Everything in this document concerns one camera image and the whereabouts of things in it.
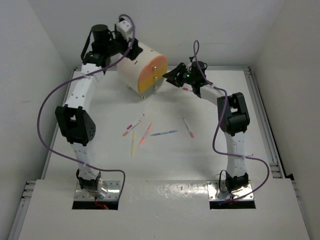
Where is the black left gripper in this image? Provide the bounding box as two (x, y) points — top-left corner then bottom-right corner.
(103, 24), (141, 61)

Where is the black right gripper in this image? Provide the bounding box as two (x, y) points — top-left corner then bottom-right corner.
(163, 63), (196, 88)

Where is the white round drawer cabinet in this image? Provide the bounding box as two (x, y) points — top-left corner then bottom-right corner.
(116, 42), (168, 100)

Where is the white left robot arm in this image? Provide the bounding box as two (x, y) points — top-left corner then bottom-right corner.
(55, 19), (143, 194)

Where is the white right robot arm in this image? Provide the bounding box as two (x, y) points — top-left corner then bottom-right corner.
(163, 61), (250, 193)

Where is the blue ballpoint pen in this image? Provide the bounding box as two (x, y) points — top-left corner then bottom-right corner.
(149, 130), (178, 137)

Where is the salmon cap white marker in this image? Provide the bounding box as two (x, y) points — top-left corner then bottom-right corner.
(182, 118), (195, 138)

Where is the orange thin pen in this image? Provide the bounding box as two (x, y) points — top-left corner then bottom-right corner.
(138, 123), (152, 147)

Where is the magenta cap white marker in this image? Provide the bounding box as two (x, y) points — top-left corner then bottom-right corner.
(126, 113), (145, 130)

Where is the yellow thin pen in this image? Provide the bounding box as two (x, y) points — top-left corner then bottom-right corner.
(130, 129), (136, 158)

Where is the peach cap white marker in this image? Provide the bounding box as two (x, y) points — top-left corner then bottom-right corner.
(122, 120), (141, 137)

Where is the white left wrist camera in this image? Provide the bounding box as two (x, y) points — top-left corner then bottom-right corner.
(115, 20), (133, 42)

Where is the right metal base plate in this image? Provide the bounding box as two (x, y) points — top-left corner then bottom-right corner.
(207, 180), (255, 202)

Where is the metal base plate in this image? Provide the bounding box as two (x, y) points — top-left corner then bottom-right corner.
(207, 180), (255, 202)
(73, 180), (121, 202)

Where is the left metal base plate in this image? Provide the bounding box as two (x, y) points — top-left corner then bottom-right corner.
(73, 180), (121, 202)

